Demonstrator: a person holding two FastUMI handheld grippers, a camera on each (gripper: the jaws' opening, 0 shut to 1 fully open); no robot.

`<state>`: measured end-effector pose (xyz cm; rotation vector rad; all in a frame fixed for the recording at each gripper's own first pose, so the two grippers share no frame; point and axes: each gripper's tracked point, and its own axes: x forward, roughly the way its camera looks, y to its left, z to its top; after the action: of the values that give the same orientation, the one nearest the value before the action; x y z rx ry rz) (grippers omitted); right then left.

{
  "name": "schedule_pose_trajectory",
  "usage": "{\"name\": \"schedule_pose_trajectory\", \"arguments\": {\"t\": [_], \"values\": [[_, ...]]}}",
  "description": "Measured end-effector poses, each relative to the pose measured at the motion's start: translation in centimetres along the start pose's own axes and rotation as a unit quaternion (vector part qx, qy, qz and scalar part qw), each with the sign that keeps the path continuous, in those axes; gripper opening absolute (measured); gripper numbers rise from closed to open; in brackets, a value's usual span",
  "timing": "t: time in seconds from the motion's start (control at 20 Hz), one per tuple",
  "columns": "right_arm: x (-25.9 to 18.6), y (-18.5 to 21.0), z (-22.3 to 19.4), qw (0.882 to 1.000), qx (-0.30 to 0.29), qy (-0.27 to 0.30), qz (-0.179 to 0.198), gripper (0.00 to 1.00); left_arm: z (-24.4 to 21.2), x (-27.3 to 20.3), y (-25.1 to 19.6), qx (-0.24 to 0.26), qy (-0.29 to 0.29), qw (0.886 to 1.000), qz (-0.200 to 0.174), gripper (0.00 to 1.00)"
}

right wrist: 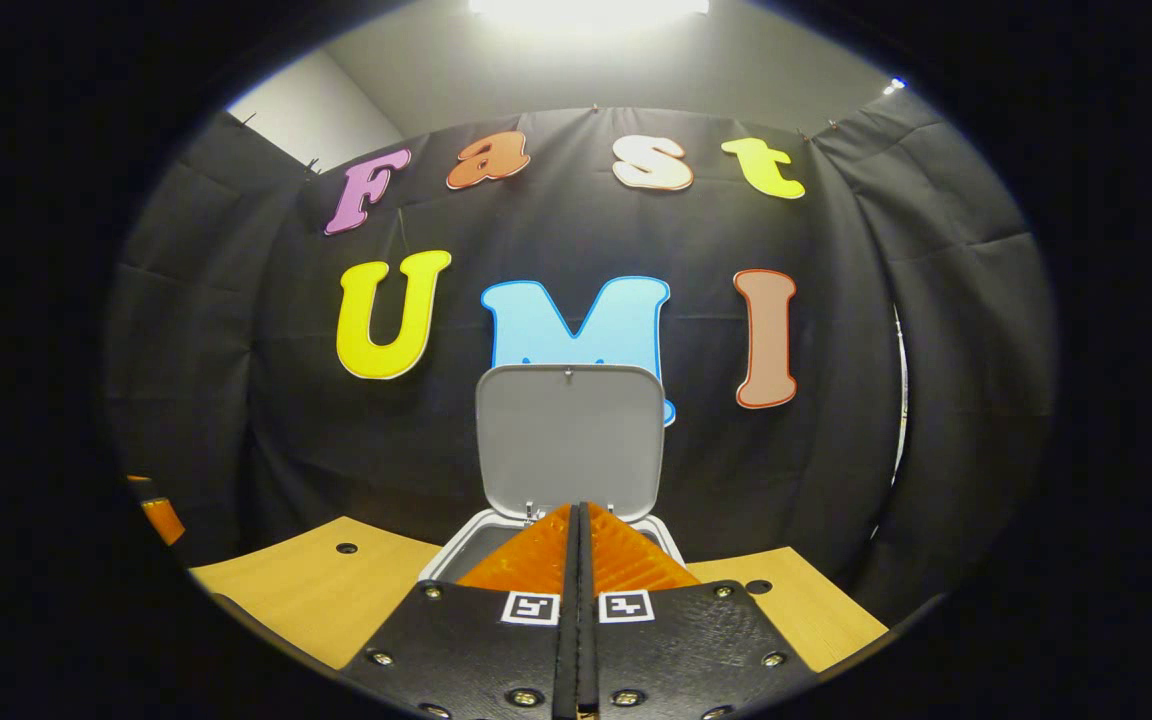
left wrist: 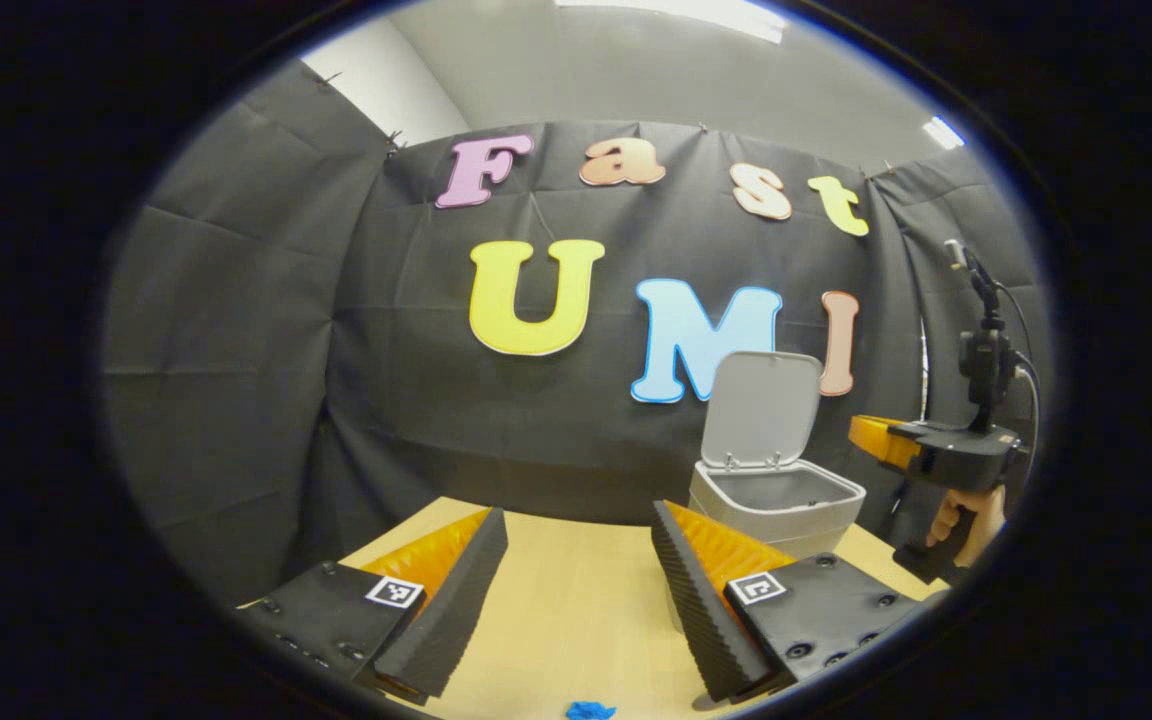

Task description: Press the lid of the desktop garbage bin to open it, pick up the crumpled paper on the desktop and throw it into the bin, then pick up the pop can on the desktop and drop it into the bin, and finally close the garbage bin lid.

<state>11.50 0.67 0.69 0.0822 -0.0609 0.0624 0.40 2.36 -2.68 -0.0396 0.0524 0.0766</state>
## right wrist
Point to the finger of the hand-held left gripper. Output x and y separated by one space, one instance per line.
139 486
164 520

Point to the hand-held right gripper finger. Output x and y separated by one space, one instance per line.
588 640
567 640

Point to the white desktop garbage bin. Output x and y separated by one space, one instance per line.
571 440

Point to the wooden desktop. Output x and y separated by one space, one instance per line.
316 590

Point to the black backdrop cloth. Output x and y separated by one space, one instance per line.
286 450

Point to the large ceiling light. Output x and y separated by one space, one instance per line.
586 10

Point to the small ceiling light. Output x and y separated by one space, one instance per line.
896 86

